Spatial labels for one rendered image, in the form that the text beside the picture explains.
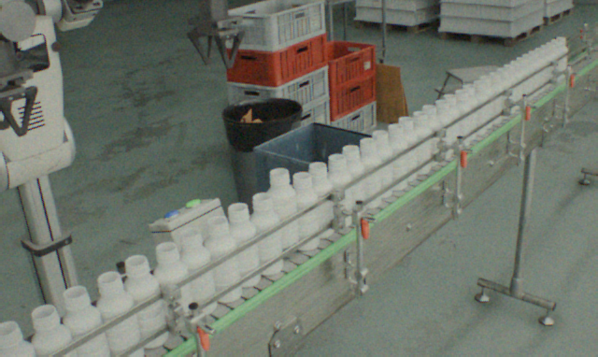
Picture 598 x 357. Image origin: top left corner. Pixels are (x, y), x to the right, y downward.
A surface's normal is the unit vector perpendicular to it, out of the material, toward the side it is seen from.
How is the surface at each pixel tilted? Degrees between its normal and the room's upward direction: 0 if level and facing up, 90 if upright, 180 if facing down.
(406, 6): 90
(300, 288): 90
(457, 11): 90
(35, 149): 90
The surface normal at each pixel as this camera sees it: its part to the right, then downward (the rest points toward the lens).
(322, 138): -0.65, 0.33
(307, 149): 0.76, 0.22
